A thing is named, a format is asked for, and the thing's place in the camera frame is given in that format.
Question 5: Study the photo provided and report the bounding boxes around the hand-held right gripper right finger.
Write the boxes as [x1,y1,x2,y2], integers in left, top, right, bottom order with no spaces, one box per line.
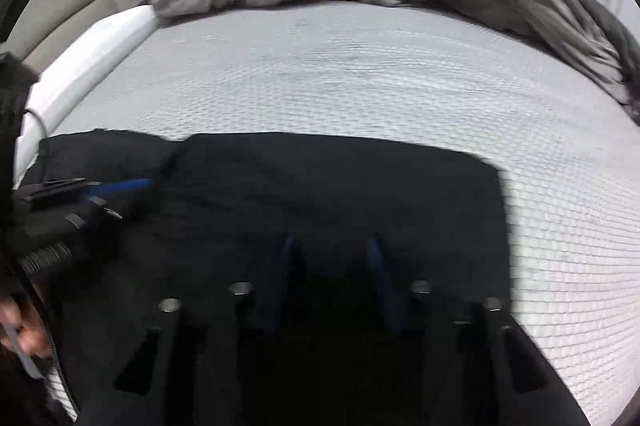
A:
[365,233,594,426]

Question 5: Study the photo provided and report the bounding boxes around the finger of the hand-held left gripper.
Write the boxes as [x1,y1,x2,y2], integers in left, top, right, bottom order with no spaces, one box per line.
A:
[30,177,155,203]
[65,195,127,233]

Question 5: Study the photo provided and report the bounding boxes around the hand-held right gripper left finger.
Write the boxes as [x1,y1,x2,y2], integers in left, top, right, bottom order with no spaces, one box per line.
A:
[107,233,306,426]

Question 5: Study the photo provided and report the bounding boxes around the black pants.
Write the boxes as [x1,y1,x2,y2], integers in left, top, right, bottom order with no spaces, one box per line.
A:
[37,129,514,426]

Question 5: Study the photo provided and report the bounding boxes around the person's left hand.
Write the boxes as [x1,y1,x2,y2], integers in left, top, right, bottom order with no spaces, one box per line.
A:
[0,293,55,361]

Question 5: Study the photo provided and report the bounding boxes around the black zipped jacket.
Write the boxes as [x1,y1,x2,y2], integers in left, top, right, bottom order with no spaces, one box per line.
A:
[0,226,82,426]

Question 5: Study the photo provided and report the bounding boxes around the white textured mattress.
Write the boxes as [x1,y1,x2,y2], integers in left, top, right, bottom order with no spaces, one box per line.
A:
[12,0,640,426]

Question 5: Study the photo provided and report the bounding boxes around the white cable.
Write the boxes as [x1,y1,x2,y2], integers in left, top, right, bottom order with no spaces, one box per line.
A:
[22,107,50,139]

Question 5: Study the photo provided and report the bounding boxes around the white strap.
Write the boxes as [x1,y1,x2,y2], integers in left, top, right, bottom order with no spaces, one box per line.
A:
[0,322,46,381]

